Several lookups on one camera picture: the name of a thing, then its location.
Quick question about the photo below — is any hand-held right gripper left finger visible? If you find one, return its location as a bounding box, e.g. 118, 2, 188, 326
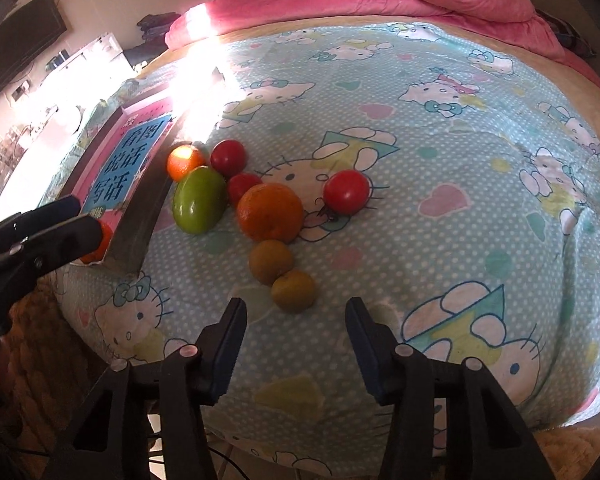
42, 297, 248, 480

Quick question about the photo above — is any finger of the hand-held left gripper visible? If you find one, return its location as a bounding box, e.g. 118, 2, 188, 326
0, 214, 104, 282
0, 195, 82, 247

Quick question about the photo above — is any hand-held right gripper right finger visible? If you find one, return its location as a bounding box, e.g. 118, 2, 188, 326
345, 296, 556, 480

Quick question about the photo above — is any small orange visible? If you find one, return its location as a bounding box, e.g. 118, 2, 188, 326
166, 144, 208, 182
77, 220, 115, 265

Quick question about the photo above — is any shallow grey cardboard box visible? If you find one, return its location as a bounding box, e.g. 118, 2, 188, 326
57, 67, 226, 278

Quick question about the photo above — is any brown kiwi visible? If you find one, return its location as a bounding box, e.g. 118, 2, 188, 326
248, 239, 296, 286
271, 270, 317, 314

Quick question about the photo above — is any green mango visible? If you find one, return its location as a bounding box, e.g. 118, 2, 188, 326
172, 165, 227, 235

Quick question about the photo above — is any large orange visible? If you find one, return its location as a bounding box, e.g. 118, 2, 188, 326
236, 182, 305, 243

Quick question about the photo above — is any pink book with blue label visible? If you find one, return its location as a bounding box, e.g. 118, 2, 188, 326
80, 95, 176, 221

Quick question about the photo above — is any cat print blanket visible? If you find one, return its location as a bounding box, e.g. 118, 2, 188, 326
50, 22, 600, 466

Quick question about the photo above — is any white cabinet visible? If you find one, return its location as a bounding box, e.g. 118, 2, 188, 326
45, 32, 136, 111

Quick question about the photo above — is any red tomato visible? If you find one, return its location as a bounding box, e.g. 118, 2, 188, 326
210, 139, 248, 177
226, 172, 263, 207
323, 170, 371, 215

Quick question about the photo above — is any black television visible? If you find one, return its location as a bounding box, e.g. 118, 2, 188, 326
0, 0, 68, 106

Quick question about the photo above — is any pile of dark clothes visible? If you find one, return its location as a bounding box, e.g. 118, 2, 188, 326
137, 12, 191, 58

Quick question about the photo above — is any pink duvet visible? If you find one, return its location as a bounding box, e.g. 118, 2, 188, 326
165, 0, 600, 96

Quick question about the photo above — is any dark patterned pillow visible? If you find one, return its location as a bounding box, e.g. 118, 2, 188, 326
537, 10, 598, 58

